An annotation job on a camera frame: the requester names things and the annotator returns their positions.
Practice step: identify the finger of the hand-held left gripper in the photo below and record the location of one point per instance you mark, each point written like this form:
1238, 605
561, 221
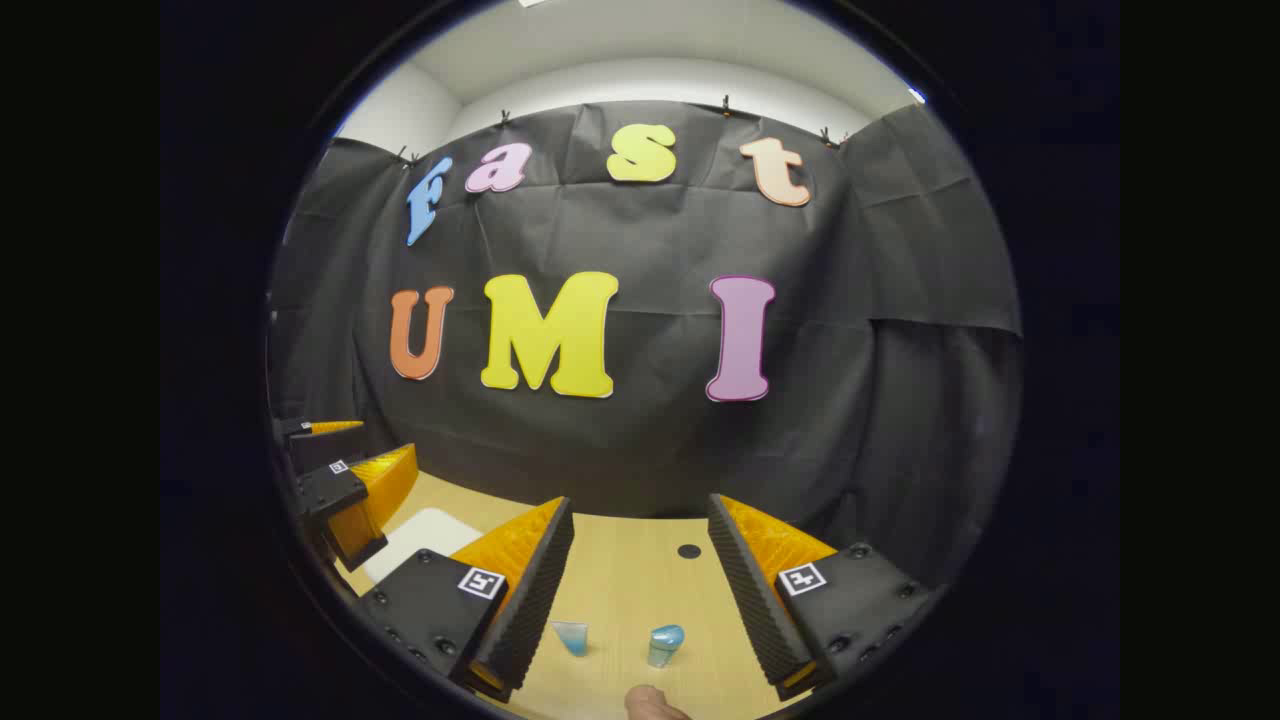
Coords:
335, 488
295, 428

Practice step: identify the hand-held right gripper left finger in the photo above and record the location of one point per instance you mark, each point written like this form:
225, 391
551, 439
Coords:
530, 610

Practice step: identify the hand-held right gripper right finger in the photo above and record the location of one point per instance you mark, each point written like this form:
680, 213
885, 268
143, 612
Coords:
755, 610

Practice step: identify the white and blue tube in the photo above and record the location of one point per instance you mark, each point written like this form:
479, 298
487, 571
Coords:
573, 637

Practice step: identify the blue bottle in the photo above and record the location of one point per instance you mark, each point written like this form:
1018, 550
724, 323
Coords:
665, 645

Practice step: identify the white suitcase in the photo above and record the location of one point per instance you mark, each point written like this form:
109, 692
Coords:
425, 540

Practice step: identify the black backdrop cloth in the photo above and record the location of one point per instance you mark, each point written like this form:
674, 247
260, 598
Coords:
640, 450

